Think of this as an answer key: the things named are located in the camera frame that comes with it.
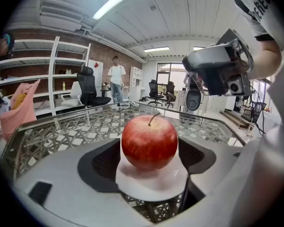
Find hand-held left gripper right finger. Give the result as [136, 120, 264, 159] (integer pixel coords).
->
[160, 123, 284, 227]

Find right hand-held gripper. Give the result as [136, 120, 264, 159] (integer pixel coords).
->
[181, 28, 255, 97]

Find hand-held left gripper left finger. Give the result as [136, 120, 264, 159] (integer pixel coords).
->
[13, 137, 155, 227]

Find red apple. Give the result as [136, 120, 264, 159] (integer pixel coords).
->
[121, 113, 178, 172]

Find person's right forearm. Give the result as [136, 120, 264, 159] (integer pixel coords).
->
[248, 40, 283, 80]

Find black round device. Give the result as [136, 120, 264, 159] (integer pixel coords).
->
[185, 89, 204, 111]

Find wicker glass-top table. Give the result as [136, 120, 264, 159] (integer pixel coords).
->
[1, 101, 247, 224]

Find black office chair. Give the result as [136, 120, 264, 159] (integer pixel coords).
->
[165, 81, 177, 109]
[76, 66, 112, 108]
[147, 79, 165, 107]

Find long ceiling light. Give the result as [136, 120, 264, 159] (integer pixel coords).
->
[143, 46, 170, 53]
[92, 0, 135, 21]

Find wooden step platform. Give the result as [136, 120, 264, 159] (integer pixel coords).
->
[219, 108, 252, 130]

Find black mesh chair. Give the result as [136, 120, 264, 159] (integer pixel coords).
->
[240, 101, 267, 124]

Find person's grey printed t-shirt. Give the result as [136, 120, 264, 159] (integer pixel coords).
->
[230, 0, 284, 52]

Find white bookcase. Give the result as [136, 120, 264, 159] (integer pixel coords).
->
[128, 66, 143, 102]

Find pink cloth on chair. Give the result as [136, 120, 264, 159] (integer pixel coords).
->
[0, 79, 41, 142]

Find white chair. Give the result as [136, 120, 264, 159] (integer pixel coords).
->
[60, 81, 83, 108]

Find clear-framed glasses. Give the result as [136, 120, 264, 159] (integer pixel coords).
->
[117, 100, 141, 109]

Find orange cloth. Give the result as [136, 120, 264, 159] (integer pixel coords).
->
[12, 93, 27, 110]

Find white refrigerator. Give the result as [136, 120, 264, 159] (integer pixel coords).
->
[87, 59, 104, 97]

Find white shelving unit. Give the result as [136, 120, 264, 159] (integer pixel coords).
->
[0, 36, 92, 117]

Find white air conditioner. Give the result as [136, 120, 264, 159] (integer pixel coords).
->
[39, 5, 84, 33]

